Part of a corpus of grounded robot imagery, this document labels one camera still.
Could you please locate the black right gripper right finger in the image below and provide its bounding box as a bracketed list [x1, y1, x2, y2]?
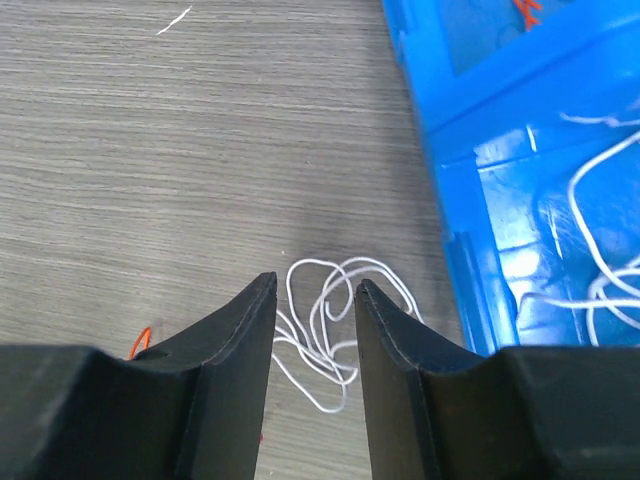
[355, 280, 639, 479]

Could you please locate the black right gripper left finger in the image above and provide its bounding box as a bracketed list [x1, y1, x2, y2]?
[1, 272, 277, 479]

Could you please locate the white cable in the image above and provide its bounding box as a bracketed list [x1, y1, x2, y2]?
[272, 257, 426, 415]
[517, 112, 640, 347]

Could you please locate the blue three-compartment bin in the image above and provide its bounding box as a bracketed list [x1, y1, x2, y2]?
[383, 1, 639, 355]

